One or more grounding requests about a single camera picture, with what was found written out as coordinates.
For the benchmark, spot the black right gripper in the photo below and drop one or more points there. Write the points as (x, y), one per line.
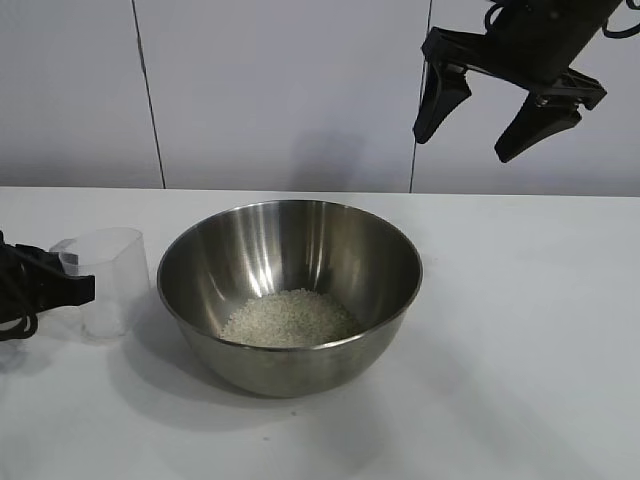
(540, 40)

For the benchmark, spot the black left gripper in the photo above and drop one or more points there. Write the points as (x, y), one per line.
(35, 285)

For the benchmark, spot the clear plastic measuring cup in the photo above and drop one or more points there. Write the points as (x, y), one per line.
(120, 280)

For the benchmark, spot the stainless steel mixing bowl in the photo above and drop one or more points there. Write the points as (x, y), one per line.
(280, 250)

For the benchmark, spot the white rice grains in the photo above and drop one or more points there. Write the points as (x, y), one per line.
(292, 320)

